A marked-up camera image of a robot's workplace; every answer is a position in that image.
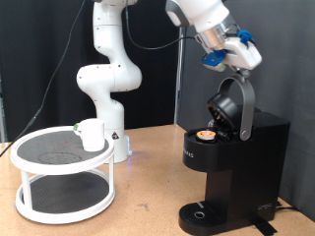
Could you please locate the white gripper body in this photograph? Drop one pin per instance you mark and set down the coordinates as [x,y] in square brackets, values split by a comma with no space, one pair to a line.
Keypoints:
[244,55]

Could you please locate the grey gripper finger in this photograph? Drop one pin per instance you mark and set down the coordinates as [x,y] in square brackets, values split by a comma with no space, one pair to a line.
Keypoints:
[245,73]
[237,69]

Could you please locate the K-cup pod orange lid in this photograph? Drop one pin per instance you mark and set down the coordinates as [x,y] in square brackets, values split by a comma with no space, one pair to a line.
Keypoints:
[205,135]

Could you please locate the black Keurig coffee machine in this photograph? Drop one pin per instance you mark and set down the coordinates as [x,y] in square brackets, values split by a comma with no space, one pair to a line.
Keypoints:
[256,164]

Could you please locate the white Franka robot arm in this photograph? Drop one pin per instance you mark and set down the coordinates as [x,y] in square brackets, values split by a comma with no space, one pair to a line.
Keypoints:
[108,78]

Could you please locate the grey backdrop panel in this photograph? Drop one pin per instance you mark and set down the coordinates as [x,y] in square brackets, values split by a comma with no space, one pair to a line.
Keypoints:
[288,65]

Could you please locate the black tape strip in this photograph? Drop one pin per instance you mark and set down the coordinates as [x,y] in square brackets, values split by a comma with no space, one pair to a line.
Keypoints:
[265,227]

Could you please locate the white two-tier turntable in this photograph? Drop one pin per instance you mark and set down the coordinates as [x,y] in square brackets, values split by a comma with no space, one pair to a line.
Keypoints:
[62,152]

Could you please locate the black curtain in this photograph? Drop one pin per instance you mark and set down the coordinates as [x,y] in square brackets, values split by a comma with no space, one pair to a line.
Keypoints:
[32,49]

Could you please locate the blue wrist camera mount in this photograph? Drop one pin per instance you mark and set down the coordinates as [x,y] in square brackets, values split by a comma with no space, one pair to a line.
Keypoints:
[213,59]

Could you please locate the metal vertical frame pole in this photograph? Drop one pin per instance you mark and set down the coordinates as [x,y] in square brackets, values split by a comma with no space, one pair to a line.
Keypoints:
[178,85]

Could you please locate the grey vertical post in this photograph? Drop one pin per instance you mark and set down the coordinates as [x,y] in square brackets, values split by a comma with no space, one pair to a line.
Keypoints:
[2,121]

